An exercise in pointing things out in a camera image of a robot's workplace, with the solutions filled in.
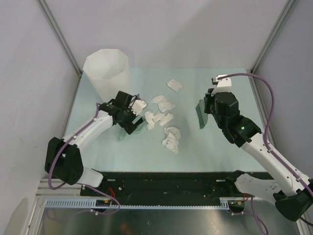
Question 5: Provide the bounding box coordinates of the right aluminium side rail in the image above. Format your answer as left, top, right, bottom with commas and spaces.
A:
246, 69, 286, 172

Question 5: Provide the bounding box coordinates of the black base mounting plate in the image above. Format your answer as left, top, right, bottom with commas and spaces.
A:
50, 172, 286, 208

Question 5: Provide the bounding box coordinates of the right aluminium frame post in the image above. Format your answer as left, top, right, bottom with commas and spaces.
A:
250, 0, 298, 73

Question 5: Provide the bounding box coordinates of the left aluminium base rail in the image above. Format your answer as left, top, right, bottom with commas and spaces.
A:
36, 179, 81, 198

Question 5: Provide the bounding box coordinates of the aluminium frame post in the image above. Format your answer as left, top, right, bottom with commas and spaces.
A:
250, 0, 298, 73
36, 0, 82, 77

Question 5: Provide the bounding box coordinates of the green hand brush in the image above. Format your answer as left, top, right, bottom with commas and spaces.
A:
195, 99, 208, 129

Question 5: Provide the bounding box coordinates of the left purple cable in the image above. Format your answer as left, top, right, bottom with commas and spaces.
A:
47, 94, 140, 216

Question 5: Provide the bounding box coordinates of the left aluminium frame post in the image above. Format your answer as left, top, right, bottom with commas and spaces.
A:
36, 0, 82, 77

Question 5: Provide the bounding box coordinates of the large bottom paper scrap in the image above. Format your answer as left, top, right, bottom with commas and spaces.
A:
162, 126, 181, 154

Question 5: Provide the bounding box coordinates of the grey slotted cable duct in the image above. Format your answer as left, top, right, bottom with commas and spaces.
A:
45, 198, 246, 210

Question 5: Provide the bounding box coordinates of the green plastic dustpan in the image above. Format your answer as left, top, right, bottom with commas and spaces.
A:
118, 117, 147, 141

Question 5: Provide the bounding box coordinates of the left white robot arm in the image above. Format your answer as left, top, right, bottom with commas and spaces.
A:
45, 91, 147, 196

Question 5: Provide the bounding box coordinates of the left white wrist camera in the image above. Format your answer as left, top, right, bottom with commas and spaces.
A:
131, 99, 147, 116

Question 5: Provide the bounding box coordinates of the white faceted waste bin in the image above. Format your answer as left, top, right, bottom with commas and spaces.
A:
83, 49, 131, 102

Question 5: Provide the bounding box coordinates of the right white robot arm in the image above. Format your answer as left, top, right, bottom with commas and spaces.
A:
200, 89, 313, 221

